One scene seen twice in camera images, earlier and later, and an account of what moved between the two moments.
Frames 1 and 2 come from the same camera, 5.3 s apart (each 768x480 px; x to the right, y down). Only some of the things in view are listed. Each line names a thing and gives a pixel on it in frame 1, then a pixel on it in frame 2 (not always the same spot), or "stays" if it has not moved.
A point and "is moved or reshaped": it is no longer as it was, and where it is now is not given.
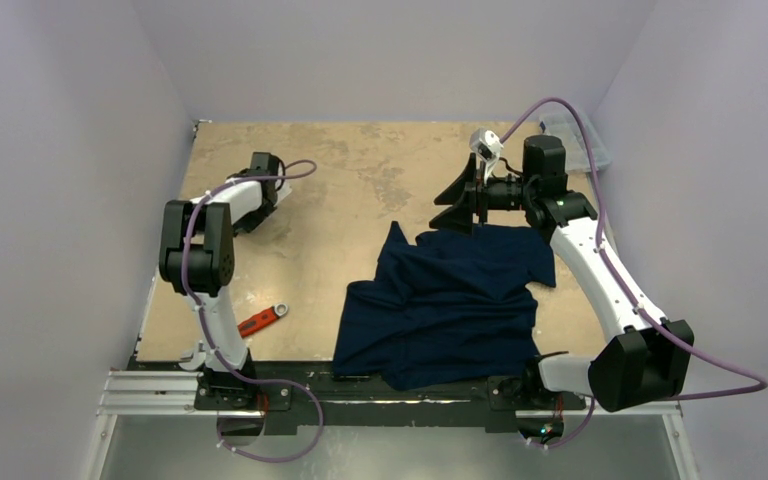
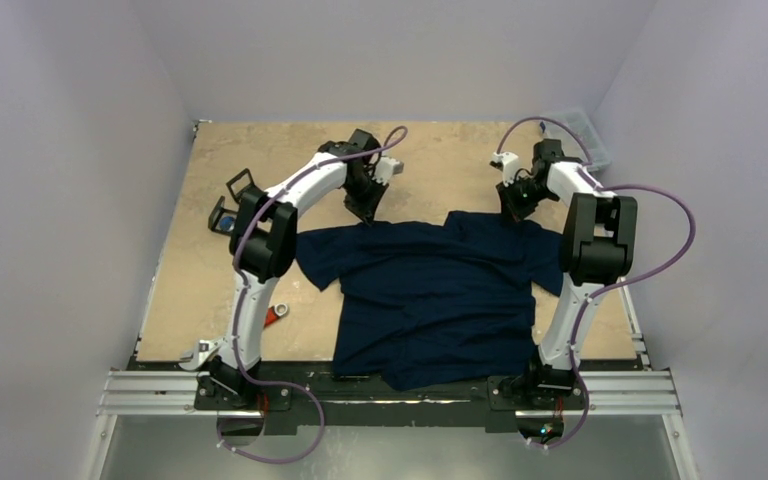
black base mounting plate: [311, 400] stays
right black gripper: [480, 196] → [516, 196]
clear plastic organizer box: [565, 126] stays
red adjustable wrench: [261, 319] stays
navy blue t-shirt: [455, 307] is moved or reshaped
